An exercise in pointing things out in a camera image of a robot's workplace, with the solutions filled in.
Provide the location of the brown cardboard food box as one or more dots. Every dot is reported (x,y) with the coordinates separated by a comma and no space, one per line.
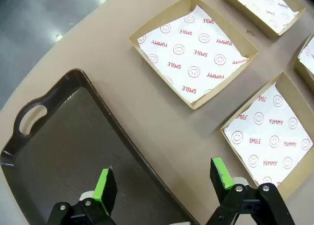
(301,71)
(245,10)
(225,29)
(294,92)

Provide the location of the brown plastic serving tray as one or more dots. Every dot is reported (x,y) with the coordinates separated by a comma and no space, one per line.
(61,149)

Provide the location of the white smiley print paper liner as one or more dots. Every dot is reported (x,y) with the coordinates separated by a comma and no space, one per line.
(265,7)
(191,60)
(309,56)
(269,132)

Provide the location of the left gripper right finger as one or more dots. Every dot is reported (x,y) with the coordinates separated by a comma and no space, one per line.
(218,176)

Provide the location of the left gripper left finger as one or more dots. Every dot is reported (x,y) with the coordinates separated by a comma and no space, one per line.
(109,185)

